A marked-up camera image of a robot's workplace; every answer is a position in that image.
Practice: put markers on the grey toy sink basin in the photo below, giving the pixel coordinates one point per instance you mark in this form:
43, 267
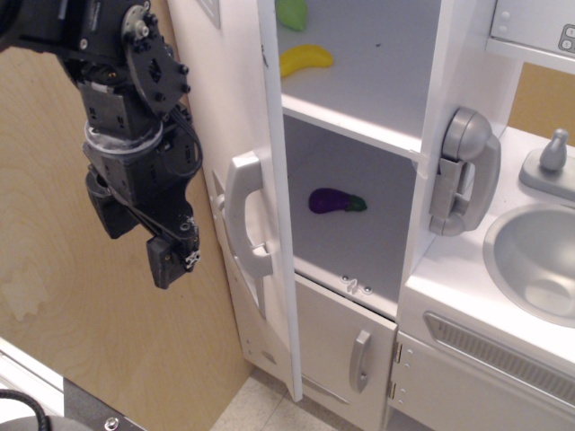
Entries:
529, 255

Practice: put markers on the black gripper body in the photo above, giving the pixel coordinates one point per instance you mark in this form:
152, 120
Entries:
151, 182

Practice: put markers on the purple toy eggplant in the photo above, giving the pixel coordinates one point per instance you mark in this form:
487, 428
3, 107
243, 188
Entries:
326, 200

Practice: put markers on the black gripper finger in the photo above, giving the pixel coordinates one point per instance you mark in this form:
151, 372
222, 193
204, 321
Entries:
115, 218
167, 261

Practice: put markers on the white toy microwave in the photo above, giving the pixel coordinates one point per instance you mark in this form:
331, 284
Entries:
539, 32

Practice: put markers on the grey fridge door handle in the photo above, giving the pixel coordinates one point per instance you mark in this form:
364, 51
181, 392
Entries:
244, 177

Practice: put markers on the green toy vegetable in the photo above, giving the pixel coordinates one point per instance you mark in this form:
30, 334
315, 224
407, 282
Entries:
292, 14

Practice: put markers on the grey oven vent panel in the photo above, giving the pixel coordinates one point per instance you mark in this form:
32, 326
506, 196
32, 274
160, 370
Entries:
503, 359

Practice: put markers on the grey freezer door handle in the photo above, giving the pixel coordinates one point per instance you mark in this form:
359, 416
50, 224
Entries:
357, 376

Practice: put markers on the black metal base plate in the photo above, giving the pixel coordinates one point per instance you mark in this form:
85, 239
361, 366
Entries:
83, 407

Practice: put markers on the white fridge door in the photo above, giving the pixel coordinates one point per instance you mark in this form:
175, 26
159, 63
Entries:
235, 99

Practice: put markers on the grey toy faucet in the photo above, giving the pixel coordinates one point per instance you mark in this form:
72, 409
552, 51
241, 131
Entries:
550, 169

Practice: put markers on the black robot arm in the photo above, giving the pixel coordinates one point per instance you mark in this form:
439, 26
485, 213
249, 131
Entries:
113, 52

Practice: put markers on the white toy oven front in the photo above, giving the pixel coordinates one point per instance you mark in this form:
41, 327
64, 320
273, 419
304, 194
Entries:
445, 390

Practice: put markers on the grey toy telephone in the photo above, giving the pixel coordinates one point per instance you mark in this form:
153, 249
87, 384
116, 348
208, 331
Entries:
468, 174

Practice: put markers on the white toy fridge cabinet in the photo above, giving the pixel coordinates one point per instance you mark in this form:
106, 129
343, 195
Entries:
373, 125

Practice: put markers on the yellow toy banana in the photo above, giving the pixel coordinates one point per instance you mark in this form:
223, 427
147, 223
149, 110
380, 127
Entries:
303, 56

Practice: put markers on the white lower freezer door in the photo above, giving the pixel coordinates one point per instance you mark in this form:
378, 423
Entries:
328, 325

